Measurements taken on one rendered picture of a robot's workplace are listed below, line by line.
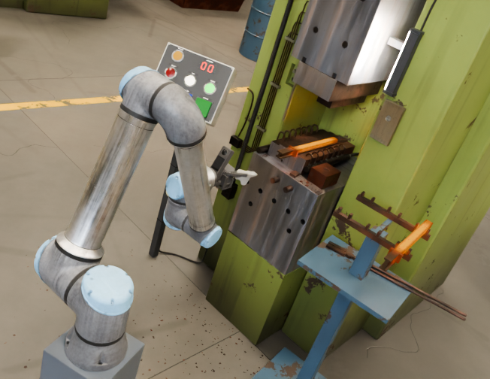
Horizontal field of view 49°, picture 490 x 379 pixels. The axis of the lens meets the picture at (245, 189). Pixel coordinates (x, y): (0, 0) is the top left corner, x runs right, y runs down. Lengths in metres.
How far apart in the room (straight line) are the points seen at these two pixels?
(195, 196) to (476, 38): 1.14
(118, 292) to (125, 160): 0.37
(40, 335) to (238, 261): 0.96
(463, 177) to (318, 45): 0.94
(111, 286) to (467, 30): 1.50
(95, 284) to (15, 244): 1.53
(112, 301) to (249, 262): 1.17
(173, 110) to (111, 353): 0.75
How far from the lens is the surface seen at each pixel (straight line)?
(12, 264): 2.98
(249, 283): 2.68
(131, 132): 1.55
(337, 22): 2.23
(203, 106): 2.50
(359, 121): 2.75
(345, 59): 2.21
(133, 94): 1.54
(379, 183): 2.36
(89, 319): 1.64
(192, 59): 2.57
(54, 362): 1.80
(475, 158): 2.65
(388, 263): 1.84
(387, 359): 3.13
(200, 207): 1.75
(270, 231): 2.49
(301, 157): 2.37
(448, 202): 2.74
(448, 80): 2.19
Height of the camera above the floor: 1.96
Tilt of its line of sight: 29 degrees down
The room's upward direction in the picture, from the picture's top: 18 degrees clockwise
